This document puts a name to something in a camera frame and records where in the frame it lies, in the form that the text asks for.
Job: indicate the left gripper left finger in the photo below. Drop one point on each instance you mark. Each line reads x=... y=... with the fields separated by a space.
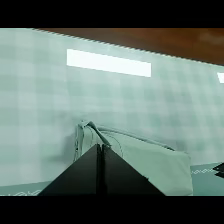
x=83 y=176

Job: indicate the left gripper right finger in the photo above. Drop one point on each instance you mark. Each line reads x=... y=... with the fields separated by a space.
x=123 y=178

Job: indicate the pale green T-shirt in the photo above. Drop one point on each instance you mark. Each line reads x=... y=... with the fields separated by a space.
x=160 y=166

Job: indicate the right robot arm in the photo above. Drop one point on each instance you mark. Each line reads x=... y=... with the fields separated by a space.
x=220 y=170

